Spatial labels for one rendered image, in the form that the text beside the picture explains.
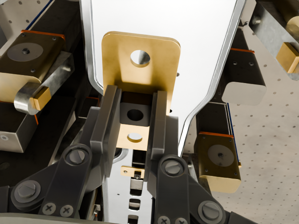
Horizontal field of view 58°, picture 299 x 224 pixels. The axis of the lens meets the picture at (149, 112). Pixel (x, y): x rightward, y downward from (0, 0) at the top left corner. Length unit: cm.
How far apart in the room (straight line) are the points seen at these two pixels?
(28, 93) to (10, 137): 8
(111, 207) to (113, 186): 12
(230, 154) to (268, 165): 57
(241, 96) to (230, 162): 18
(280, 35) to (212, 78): 14
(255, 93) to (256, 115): 47
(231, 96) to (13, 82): 35
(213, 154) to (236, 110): 34
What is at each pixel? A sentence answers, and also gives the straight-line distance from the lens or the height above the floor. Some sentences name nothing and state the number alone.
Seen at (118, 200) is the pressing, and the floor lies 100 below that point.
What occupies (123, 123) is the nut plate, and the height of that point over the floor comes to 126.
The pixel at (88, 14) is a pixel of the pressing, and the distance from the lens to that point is 41.
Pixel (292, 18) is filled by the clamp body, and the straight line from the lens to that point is 38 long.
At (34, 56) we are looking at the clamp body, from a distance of 46.
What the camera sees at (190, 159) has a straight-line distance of 63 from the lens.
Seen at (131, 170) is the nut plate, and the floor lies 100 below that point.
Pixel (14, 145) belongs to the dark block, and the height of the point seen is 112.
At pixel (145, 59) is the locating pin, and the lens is 39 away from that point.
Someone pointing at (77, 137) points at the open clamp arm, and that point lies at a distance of 54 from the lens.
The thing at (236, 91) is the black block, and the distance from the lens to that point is 50.
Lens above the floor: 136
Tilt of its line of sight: 45 degrees down
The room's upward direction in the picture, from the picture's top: 173 degrees counter-clockwise
